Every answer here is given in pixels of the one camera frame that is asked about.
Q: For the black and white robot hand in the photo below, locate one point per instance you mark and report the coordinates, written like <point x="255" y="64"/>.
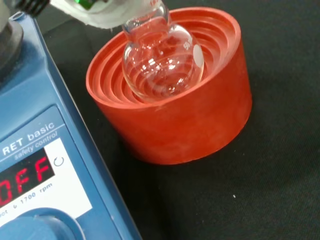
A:
<point x="100" y="17"/>

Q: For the orange ribbed flask stand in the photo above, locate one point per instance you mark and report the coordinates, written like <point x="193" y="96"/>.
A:
<point x="180" y="132"/>

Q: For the blue base magnetic stirrer heater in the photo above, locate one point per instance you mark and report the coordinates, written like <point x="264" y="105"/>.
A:
<point x="37" y="105"/>

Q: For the black bench cloth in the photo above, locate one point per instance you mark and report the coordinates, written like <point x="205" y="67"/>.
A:
<point x="237" y="200"/>

